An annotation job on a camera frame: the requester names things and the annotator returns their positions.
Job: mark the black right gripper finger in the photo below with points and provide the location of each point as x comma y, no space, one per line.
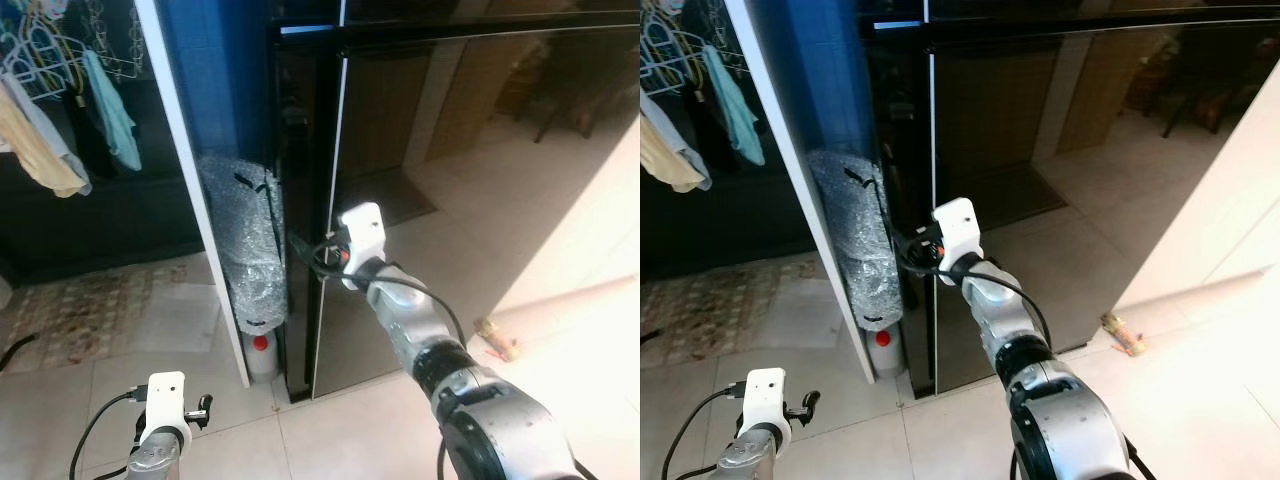
303,248
903,243

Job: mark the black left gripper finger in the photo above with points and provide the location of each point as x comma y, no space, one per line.
809,402
205,405

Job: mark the black fridge door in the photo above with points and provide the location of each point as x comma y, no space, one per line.
1050,140
450,150

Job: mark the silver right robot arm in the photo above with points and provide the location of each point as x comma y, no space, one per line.
1050,400
480,400

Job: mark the black fridge white interior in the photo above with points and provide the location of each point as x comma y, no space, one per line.
895,100
300,200

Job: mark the red cap white bottle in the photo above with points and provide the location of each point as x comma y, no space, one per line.
883,352
261,358

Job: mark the patterned floor rug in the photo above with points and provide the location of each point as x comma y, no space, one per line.
90,315
720,310

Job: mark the small brown floor object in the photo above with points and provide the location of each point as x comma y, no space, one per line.
1125,335
497,338

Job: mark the teal hanging cloth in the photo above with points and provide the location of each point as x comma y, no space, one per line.
112,110
735,105

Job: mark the yellow hanging garment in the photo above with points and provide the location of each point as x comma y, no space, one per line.
40,150
670,160

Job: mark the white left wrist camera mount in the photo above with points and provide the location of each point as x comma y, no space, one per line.
766,397
166,400

